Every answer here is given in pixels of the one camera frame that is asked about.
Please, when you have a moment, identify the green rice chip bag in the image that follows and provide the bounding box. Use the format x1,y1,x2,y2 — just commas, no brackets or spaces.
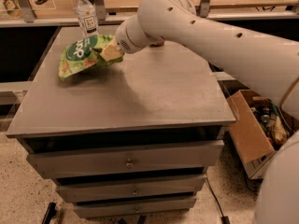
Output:
58,35,123,80

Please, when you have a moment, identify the top grey drawer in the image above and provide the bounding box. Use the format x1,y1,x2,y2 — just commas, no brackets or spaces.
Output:
27,140,224,179

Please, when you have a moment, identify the grey drawer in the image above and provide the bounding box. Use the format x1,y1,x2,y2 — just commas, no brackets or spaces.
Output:
56,175,206,203
74,195,196,218
27,140,224,179

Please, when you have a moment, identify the middle grey drawer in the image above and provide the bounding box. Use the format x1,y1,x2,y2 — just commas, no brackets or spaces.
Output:
56,175,206,203

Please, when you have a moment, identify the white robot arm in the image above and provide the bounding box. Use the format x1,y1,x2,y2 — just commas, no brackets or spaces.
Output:
101,0,299,224

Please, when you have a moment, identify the wooden shelf with metal posts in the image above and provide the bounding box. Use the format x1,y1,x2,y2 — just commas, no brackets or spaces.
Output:
0,0,299,28

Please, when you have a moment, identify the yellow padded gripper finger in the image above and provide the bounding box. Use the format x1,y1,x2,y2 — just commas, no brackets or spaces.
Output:
100,44,123,62

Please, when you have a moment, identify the clear plastic water bottle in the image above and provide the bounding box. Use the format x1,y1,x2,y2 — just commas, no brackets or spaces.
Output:
76,0,98,37

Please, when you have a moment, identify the red cola can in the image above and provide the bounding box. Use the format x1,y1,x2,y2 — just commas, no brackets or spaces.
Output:
150,40,164,47

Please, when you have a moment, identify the brown cardboard box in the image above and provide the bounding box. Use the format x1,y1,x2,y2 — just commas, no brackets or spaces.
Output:
227,90,298,179

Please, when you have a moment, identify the bottom grey drawer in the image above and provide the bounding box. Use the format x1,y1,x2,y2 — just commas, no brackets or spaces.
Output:
74,195,196,218

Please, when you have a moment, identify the grey drawer cabinet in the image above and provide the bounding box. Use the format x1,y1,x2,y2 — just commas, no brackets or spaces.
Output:
7,27,235,207

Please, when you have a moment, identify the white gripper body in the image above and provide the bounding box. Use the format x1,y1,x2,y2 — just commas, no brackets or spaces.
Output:
115,15,154,54

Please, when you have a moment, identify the black cable on floor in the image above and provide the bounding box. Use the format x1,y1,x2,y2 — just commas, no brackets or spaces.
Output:
205,177,232,224

